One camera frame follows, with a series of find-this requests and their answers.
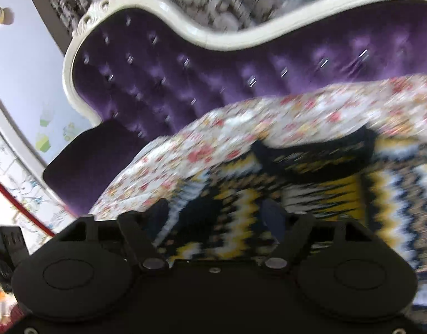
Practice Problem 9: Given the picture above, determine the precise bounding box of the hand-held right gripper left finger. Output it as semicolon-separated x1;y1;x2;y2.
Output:
58;199;169;272

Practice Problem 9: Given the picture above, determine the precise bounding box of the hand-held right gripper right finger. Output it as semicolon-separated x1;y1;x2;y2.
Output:
262;200;369;272

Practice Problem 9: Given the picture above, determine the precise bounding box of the zigzag knit sweater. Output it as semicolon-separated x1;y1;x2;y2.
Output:
152;127;427;321

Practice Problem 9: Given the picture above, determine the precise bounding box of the floral blanket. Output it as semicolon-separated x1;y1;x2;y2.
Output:
90;75;427;223

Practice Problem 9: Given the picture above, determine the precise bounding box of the purple tufted headboard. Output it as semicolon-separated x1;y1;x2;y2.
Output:
43;0;427;218

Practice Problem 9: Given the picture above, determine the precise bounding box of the green wall sticker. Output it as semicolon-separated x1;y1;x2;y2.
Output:
39;102;78;152

